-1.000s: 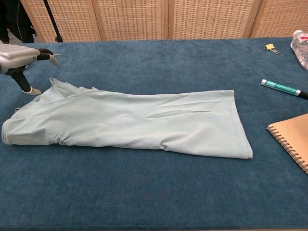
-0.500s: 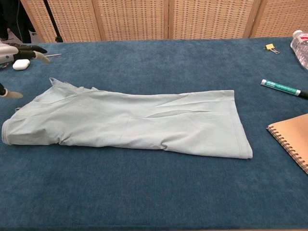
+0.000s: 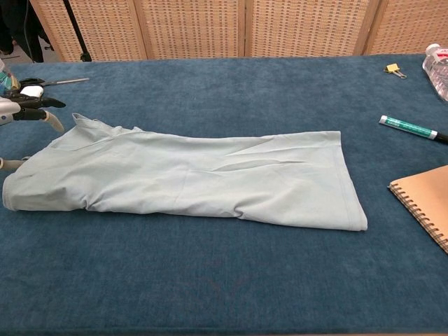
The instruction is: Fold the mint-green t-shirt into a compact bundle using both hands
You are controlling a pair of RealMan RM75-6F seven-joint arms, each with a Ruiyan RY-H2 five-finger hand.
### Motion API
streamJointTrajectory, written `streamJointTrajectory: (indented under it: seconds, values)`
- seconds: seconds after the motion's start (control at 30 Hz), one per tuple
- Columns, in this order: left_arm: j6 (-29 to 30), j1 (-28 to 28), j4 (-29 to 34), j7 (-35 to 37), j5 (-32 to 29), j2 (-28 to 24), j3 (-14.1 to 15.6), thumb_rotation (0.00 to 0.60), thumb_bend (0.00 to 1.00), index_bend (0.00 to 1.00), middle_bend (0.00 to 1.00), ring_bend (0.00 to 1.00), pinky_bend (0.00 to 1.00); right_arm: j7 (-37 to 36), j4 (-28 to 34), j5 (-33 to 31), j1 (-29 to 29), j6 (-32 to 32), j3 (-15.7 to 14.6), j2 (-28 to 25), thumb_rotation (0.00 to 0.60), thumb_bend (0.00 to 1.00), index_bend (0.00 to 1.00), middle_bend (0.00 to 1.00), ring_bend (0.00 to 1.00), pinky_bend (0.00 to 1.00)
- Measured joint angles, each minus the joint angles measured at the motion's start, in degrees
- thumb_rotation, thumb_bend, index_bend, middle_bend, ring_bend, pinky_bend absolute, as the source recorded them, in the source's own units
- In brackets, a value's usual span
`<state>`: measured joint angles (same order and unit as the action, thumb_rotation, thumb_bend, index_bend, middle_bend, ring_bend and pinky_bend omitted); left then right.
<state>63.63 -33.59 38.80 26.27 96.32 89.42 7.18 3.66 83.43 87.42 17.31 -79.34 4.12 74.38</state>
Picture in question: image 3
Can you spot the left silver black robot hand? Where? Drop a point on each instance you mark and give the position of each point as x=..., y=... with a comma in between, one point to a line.
x=31, y=104

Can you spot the light green t-shirt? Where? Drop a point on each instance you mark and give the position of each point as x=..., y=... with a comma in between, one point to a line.
x=192, y=175

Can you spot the white earbuds case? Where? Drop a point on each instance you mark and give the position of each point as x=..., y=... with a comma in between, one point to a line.
x=33, y=91

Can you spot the clear plastic jar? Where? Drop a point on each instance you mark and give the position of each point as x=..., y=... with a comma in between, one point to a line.
x=5, y=82

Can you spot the black tripod stand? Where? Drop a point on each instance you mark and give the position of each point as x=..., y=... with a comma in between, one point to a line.
x=75, y=28

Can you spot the wicker folding screen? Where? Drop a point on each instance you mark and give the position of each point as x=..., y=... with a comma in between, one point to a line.
x=192, y=28

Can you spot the blue fabric table cover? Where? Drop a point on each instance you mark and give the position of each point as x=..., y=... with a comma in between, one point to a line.
x=210, y=280

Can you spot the yellow binder clip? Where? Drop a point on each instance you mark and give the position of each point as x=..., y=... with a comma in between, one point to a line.
x=392, y=67

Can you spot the green white marker pen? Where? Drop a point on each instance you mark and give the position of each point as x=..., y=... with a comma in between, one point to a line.
x=409, y=126

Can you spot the clear plastic water bottle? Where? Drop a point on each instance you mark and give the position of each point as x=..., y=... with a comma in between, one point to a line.
x=439, y=70

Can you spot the brown spiral notebook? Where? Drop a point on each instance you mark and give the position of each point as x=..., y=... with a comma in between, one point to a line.
x=430, y=203

